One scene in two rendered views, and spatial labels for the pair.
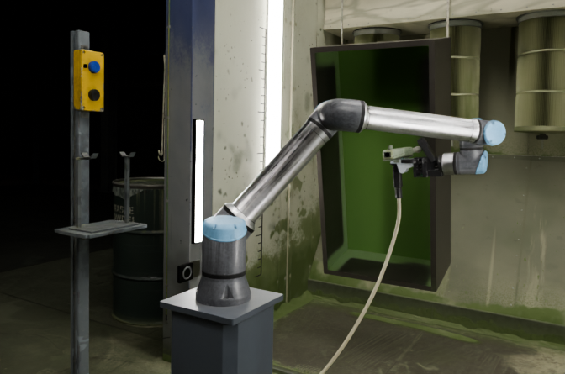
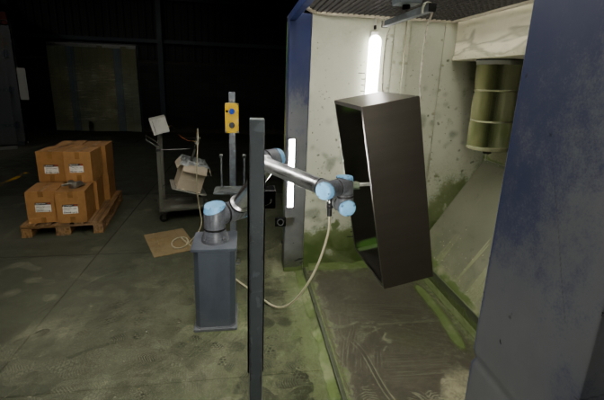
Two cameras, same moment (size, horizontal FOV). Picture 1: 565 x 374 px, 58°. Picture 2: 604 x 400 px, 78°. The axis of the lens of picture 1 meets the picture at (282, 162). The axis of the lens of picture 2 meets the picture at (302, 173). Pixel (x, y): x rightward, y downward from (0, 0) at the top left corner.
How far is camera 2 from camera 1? 2.24 m
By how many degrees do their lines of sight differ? 51
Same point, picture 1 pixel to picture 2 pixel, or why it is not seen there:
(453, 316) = (474, 322)
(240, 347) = (199, 263)
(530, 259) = not seen: hidden behind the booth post
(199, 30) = (295, 84)
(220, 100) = (314, 126)
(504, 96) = not seen: outside the picture
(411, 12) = (503, 47)
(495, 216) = not seen: hidden behind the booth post
